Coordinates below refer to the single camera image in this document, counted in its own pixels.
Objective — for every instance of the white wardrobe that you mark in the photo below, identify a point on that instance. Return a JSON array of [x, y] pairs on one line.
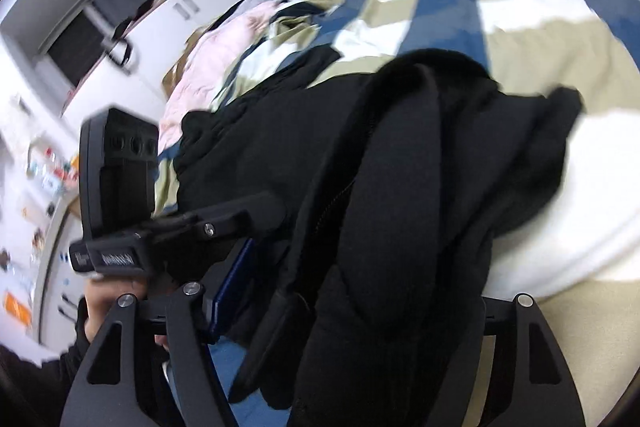
[[150, 12]]

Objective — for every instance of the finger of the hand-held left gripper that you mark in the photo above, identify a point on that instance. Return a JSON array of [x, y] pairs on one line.
[[240, 217]]

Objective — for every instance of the blue beige checked duvet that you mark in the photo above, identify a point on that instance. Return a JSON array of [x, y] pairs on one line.
[[575, 32]]

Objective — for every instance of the dark window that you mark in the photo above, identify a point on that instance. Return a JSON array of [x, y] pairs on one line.
[[75, 47]]

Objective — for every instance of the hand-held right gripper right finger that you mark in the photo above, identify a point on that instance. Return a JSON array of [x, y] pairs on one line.
[[515, 322]]

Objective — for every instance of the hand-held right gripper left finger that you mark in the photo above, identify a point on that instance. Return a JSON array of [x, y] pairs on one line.
[[235, 282]]

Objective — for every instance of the black zip jacket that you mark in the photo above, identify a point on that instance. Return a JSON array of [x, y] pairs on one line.
[[410, 207]]

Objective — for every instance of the pile of small desk items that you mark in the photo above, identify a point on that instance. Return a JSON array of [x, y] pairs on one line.
[[45, 172]]

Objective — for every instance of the person's left hand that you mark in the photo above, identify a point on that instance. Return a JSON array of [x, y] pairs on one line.
[[100, 302]]

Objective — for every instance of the black ribbed knit top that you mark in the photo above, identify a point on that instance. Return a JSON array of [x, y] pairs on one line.
[[215, 137]]

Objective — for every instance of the person's left forearm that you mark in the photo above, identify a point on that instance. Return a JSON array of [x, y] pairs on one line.
[[35, 387]]

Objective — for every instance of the pink blanket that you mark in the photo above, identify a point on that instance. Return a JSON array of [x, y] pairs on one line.
[[210, 62]]

